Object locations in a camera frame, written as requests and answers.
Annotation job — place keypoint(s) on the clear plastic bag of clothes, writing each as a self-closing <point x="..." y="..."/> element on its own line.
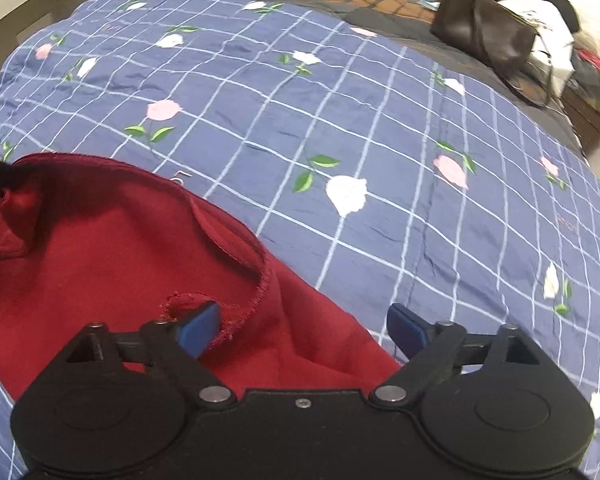
<point x="597" y="75"/>

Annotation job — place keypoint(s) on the dark red long-sleeved sweater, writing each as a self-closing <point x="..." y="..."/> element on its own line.
<point x="105" y="260"/>

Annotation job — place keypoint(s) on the blue checked floral quilt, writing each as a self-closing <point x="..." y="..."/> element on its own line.
<point x="355" y="125"/>

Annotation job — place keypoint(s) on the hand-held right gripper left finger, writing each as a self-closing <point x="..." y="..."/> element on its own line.
<point x="200" y="327"/>

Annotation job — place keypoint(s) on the light blue booklet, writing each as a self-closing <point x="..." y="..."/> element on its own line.
<point x="430" y="5"/>

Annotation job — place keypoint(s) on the white printed bag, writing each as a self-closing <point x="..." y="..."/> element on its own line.
<point x="550" y="35"/>

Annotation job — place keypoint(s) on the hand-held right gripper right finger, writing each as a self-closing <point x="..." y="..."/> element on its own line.
<point x="405" y="332"/>

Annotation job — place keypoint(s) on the dark brown leather handbag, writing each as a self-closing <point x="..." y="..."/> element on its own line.
<point x="480" y="30"/>

